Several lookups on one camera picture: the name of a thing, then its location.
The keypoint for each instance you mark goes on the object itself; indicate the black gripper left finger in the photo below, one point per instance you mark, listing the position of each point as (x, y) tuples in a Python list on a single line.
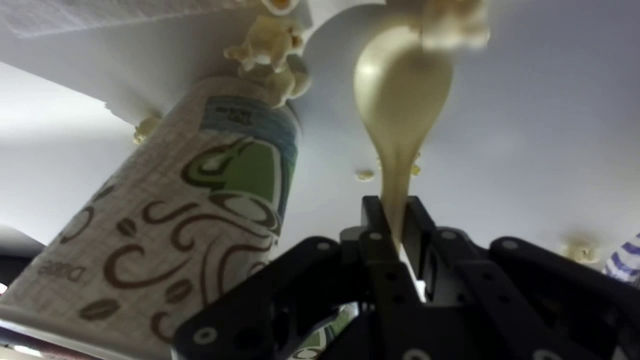
[(333, 301)]

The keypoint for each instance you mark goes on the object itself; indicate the coffee print paper cup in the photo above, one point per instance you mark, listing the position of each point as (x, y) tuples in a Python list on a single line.
[(167, 220)]

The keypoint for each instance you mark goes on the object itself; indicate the cream plastic spoon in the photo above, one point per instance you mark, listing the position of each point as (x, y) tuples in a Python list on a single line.
[(400, 93)]

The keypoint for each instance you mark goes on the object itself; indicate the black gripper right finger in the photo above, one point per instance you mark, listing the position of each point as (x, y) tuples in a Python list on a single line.
[(507, 301)]

